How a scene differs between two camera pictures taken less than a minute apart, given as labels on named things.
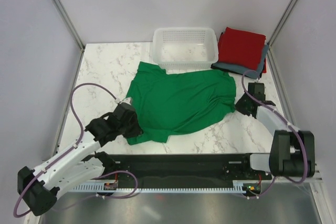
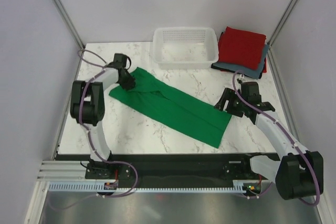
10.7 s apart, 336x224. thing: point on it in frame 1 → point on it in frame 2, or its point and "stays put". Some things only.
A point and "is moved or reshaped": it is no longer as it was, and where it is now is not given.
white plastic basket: [185, 48] stays put
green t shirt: [179, 103] is moved or reshaped
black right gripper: [239, 105] → [228, 94]
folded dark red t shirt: [264, 69] stays put
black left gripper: [137, 129] → [130, 83]
